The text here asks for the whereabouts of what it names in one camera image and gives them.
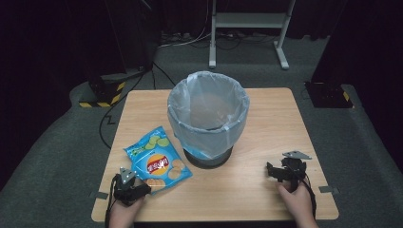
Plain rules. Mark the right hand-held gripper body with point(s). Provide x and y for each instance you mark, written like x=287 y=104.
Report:
x=294 y=167

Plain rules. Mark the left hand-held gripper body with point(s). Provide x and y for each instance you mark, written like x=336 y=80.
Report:
x=126 y=186

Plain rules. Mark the blue chip packet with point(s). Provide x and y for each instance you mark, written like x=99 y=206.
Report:
x=149 y=155

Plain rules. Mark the person's right hand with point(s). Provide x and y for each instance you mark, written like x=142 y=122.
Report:
x=296 y=202

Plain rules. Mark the grey tape piece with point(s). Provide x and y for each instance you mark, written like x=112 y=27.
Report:
x=98 y=195
x=329 y=189

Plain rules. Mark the black trash bin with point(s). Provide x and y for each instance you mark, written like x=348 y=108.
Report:
x=207 y=161

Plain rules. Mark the bin with clear liner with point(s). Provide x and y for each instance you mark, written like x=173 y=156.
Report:
x=207 y=107

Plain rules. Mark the black stand base yellow stripes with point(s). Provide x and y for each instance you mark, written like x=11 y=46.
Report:
x=104 y=91

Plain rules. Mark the dark curtain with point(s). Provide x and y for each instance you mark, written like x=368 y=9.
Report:
x=364 y=47
x=47 y=47

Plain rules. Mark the black base plate yellow mark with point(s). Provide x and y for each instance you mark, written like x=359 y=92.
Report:
x=328 y=95

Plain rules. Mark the white metal stand frame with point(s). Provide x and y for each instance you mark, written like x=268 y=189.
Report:
x=250 y=19

